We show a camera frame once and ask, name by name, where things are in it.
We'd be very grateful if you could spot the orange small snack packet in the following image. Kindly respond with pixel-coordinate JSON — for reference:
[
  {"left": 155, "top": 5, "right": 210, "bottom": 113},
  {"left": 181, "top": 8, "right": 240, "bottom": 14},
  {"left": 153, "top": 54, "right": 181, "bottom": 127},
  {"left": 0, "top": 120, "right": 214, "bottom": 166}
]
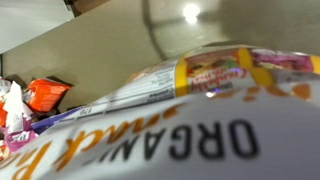
[{"left": 23, "top": 78, "right": 70, "bottom": 112}]

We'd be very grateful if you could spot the large white orange snack bag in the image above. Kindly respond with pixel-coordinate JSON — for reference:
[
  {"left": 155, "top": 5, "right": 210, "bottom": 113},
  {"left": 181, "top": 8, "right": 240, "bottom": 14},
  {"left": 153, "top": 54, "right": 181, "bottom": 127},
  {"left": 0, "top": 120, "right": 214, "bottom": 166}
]
[{"left": 0, "top": 46, "right": 320, "bottom": 180}]

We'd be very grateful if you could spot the purple white small packet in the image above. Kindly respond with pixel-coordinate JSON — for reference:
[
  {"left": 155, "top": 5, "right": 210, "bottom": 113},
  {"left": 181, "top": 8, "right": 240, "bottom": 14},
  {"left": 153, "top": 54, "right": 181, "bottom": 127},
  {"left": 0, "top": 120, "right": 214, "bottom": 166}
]
[{"left": 1, "top": 81, "right": 37, "bottom": 153}]

